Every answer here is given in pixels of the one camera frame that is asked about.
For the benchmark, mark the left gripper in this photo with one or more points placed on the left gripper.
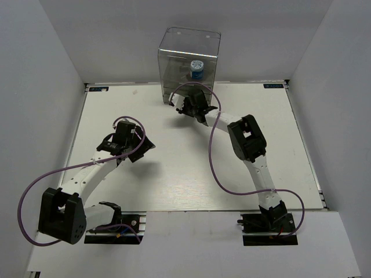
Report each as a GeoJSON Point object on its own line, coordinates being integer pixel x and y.
{"type": "Point", "coordinates": [147, 145]}

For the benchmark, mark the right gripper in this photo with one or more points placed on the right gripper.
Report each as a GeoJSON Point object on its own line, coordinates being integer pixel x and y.
{"type": "Point", "coordinates": [186, 101]}

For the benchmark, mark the blue white round tape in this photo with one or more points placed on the blue white round tape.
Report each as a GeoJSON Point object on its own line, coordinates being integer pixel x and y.
{"type": "Point", "coordinates": [196, 69]}

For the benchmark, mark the clear plastic drawer organizer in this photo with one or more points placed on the clear plastic drawer organizer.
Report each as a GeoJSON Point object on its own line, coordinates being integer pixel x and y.
{"type": "Point", "coordinates": [178, 47]}

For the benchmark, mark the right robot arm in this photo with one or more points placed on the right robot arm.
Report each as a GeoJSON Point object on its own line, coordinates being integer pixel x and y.
{"type": "Point", "coordinates": [249, 146]}

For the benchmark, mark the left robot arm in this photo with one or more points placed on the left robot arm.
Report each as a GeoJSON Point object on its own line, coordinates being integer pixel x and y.
{"type": "Point", "coordinates": [64, 215]}

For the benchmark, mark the left blue corner label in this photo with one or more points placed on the left blue corner label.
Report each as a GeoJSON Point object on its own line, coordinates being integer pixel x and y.
{"type": "Point", "coordinates": [99, 89]}

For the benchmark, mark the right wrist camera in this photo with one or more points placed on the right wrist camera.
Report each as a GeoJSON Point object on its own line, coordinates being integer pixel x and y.
{"type": "Point", "coordinates": [176, 101]}

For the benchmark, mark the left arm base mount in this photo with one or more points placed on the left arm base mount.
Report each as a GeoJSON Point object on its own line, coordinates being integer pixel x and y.
{"type": "Point", "coordinates": [129, 230]}

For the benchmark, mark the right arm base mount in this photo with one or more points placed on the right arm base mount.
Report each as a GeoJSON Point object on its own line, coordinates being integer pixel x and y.
{"type": "Point", "coordinates": [257, 231]}

